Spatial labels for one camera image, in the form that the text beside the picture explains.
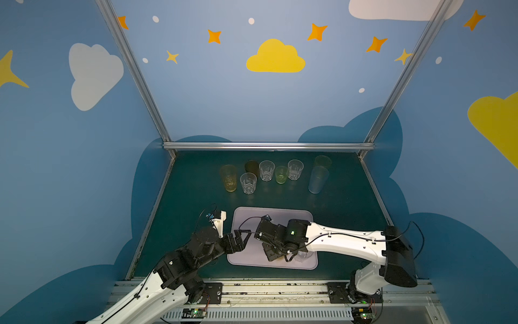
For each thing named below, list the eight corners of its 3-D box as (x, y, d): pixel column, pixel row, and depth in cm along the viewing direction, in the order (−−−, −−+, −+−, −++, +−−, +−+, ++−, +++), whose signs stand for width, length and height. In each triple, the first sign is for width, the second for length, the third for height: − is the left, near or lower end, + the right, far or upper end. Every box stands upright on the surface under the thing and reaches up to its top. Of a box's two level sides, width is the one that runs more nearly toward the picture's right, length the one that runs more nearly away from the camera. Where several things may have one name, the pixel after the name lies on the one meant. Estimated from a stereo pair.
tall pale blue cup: (307, 194, 109) (313, 177, 97) (305, 183, 114) (310, 166, 102) (322, 194, 109) (330, 177, 97) (319, 183, 114) (326, 166, 102)
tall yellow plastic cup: (222, 191, 106) (219, 176, 96) (224, 180, 111) (221, 164, 101) (237, 192, 106) (235, 176, 96) (238, 180, 111) (236, 164, 101)
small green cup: (275, 186, 110) (276, 176, 103) (274, 176, 115) (276, 165, 108) (286, 186, 110) (288, 176, 103) (285, 176, 115) (287, 165, 108)
